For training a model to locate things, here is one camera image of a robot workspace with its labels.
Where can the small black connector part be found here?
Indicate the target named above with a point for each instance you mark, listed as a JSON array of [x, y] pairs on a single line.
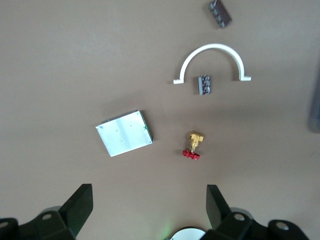
[[204, 85]]

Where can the silver metal module box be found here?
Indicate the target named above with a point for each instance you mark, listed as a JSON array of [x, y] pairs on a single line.
[[122, 135]]

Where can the brown cylindrical capacitor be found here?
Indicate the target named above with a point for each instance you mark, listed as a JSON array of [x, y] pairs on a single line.
[[220, 13]]

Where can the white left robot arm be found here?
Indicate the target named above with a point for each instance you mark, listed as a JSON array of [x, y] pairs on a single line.
[[187, 235]]

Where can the brown table cover mat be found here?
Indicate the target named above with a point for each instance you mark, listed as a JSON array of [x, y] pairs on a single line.
[[75, 62]]

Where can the blue plastic tray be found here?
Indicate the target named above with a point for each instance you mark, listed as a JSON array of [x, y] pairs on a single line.
[[315, 107]]

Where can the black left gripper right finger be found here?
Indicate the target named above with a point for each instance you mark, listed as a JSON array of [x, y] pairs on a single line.
[[217, 212]]

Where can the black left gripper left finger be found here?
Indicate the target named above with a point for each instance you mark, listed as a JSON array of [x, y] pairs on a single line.
[[75, 215]]

